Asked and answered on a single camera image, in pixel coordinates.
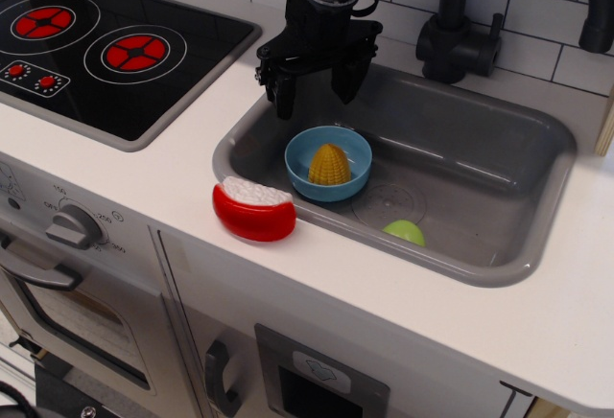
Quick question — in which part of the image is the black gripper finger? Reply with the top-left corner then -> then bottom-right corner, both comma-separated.
264,70 -> 296,120
331,57 -> 371,105

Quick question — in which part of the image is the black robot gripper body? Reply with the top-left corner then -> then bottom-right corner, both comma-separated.
256,0 -> 382,85

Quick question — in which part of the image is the yellow toy corn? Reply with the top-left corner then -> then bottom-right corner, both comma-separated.
308,143 -> 351,186

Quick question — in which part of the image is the blue plastic bowl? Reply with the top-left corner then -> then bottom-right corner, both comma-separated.
284,126 -> 372,202

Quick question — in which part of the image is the red toy rice bowl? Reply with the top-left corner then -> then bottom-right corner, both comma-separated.
212,176 -> 296,242

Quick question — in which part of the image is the grey toy sink basin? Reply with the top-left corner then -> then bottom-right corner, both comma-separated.
213,65 -> 577,287

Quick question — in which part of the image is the black toy faucet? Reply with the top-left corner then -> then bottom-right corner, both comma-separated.
415,0 -> 613,84

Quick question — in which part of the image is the green toy fruit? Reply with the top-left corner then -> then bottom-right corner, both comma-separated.
382,220 -> 426,246

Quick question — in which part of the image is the black toy stovetop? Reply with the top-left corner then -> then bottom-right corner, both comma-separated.
1,0 -> 261,152

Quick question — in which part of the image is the grey oven knob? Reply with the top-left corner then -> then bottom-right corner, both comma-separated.
45,204 -> 103,250

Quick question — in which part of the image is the grey dishwasher control panel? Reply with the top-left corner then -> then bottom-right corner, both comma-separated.
254,324 -> 390,418

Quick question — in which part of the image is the toy oven door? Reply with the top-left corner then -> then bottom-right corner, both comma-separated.
0,225 -> 188,418

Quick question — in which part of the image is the grey dishwasher door handle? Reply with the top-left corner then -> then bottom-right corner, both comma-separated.
204,340 -> 242,417

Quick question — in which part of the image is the grey oven door handle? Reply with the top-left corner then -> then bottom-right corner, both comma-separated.
1,232 -> 83,291

